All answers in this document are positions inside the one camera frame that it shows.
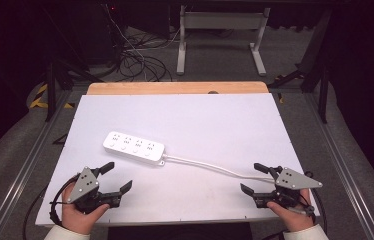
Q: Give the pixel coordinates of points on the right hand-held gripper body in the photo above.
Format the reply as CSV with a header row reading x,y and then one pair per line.
x,y
291,180

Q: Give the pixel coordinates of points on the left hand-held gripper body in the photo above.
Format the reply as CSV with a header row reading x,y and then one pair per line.
x,y
85,186

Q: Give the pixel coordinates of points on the person's left hand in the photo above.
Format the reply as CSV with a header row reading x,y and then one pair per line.
x,y
76,220

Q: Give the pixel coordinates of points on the person's right hand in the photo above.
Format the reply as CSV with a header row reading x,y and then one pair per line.
x,y
291,218

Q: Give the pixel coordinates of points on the white power strip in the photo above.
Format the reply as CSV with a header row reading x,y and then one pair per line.
x,y
133,147

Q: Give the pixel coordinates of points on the white board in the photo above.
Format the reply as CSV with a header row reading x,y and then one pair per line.
x,y
188,120

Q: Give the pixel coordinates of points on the black metal stand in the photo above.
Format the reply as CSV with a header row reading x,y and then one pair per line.
x,y
323,96

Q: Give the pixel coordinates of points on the black tripod stand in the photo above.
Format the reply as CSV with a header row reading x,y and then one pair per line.
x,y
51,90

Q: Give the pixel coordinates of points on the yellow black hazard tape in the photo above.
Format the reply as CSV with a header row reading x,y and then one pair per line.
x,y
38,100

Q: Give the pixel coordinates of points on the wooden table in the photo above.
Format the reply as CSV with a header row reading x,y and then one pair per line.
x,y
175,88

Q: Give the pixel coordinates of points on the aluminium rail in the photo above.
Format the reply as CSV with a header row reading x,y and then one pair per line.
x,y
345,173
25,173

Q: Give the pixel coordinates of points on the white metal stand frame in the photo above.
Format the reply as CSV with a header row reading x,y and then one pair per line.
x,y
181,40

